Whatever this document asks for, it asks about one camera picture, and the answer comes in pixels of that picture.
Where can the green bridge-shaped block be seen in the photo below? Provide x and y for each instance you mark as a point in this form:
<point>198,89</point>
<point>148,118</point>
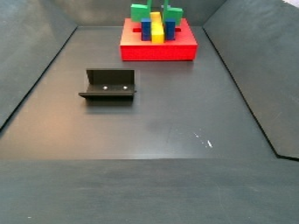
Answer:
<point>141,11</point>

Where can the black angle fixture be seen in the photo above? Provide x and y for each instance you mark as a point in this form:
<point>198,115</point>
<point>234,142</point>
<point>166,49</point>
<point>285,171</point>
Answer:
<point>109,83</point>

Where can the red base board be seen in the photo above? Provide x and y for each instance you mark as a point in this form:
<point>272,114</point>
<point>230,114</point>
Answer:
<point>137,50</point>

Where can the yellow long bar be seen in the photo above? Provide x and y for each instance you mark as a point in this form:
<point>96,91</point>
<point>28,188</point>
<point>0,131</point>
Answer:
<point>156,27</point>

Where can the blue post left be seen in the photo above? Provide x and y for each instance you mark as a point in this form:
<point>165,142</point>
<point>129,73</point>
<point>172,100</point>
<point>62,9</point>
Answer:
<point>169,29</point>

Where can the blue post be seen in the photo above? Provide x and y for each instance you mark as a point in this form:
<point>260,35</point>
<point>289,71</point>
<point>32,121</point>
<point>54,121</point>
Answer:
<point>145,29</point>
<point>169,29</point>

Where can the blue post right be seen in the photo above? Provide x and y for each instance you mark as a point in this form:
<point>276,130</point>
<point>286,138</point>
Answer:
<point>145,29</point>

